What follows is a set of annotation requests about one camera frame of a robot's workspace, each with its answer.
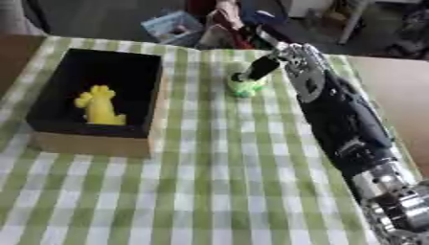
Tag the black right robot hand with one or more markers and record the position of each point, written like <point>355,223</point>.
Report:
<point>341,118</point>

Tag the green soft toy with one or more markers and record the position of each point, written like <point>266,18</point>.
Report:
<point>246,88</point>

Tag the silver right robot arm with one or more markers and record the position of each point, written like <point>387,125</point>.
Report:
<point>396,204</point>

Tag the tan cardboard box black inside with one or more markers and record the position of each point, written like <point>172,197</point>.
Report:
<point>95,145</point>

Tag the white furniture leg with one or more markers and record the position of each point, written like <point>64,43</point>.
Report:
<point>352,22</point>

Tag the pale blue bag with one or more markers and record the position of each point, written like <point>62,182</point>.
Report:
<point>170,27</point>

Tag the yellow soft toy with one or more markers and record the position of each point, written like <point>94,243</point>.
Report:
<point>100,106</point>

